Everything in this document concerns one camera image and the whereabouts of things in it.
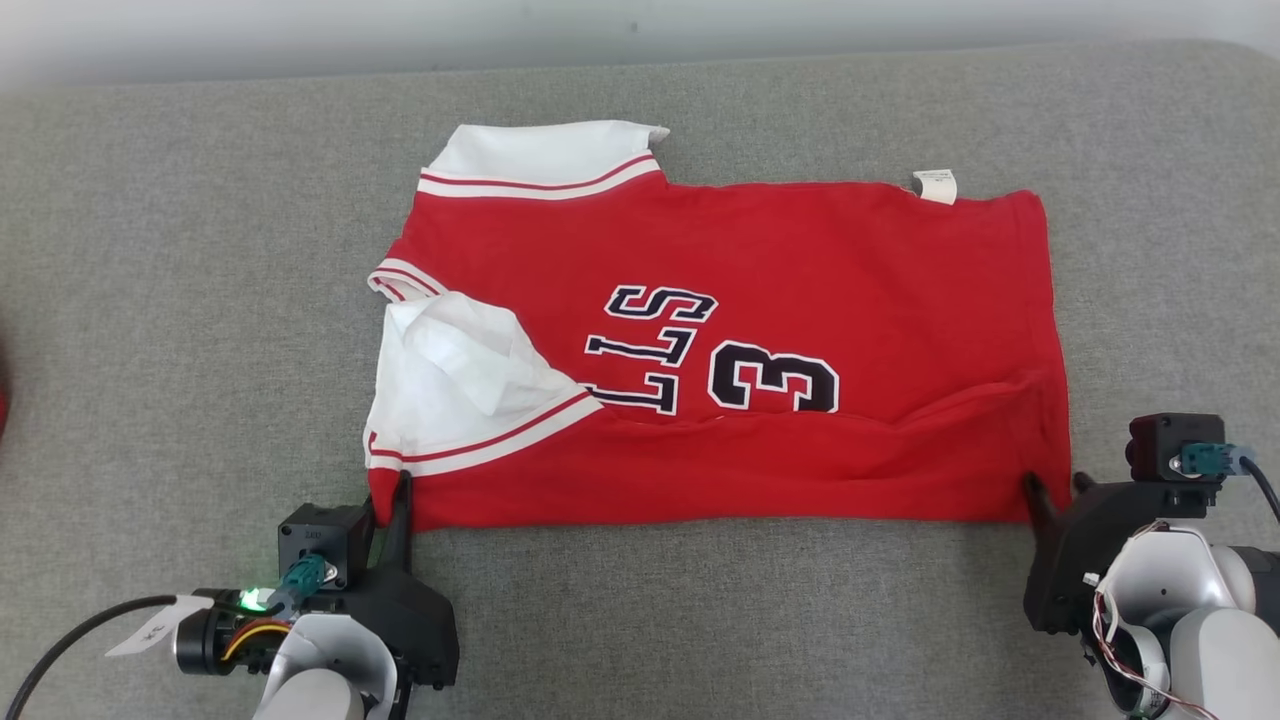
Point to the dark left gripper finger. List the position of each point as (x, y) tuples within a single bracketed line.
[(400, 530)]

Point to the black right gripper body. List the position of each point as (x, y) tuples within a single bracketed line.
[(1080, 550)]

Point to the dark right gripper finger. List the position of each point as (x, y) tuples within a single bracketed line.
[(1042, 510), (1083, 485)]

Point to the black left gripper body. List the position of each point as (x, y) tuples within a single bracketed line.
[(410, 620)]

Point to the red basketball jersey white sleeves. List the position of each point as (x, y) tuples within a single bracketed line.
[(800, 260)]

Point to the red shorts white band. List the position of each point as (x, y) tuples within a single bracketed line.
[(3, 400)]

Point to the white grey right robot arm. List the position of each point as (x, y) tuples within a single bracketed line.
[(1200, 620)]

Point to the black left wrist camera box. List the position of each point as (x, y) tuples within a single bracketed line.
[(320, 540)]

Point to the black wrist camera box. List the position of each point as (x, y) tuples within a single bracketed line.
[(320, 540), (1160, 445)]

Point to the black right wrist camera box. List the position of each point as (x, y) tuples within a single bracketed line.
[(1160, 445)]

